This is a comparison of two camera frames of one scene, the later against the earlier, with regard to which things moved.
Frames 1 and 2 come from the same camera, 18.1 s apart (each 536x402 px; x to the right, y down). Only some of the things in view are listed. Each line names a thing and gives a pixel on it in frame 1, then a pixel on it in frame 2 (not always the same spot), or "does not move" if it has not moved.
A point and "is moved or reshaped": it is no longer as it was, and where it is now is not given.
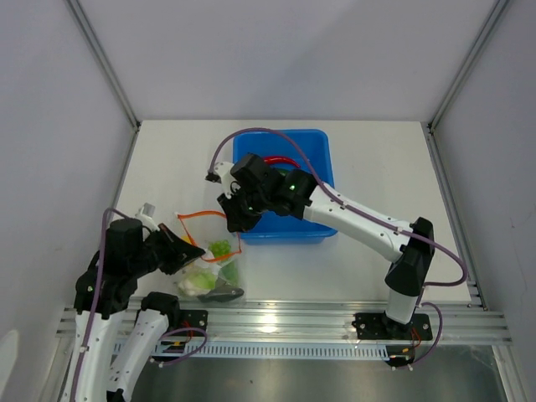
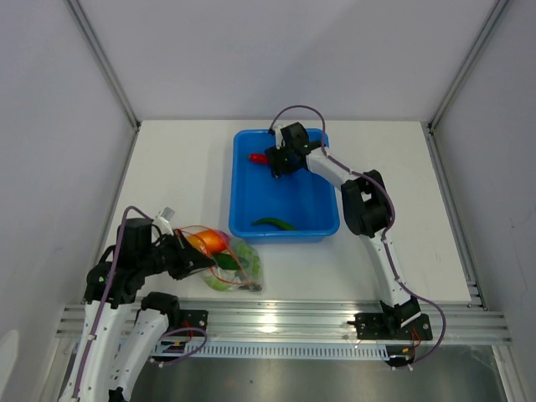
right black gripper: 236,222 -> 274,155
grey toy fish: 223,294 -> 251,287
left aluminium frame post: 95,45 does not move
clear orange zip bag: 214,277 is moved or reshaped
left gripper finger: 178,265 -> 180,274
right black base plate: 378,326 does not move
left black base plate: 195,319 does not move
